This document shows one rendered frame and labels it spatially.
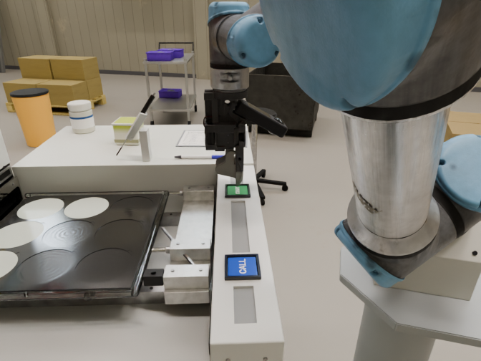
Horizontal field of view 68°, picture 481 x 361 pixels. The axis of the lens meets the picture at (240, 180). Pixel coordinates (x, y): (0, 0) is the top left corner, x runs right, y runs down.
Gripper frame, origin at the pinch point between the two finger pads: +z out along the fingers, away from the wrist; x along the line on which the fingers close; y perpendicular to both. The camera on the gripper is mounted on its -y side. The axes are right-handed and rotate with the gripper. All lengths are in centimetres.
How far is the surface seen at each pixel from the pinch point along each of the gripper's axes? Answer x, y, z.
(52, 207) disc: -5.0, 45.1, 8.8
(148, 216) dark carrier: 0.2, 21.2, 8.8
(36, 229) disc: 4.6, 44.4, 8.8
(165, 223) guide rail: -7.9, 19.1, 15.8
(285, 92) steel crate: -311, -60, 49
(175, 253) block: 13.8, 13.4, 8.9
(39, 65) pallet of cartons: -464, 268, 41
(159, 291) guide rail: 19.0, 16.0, 13.7
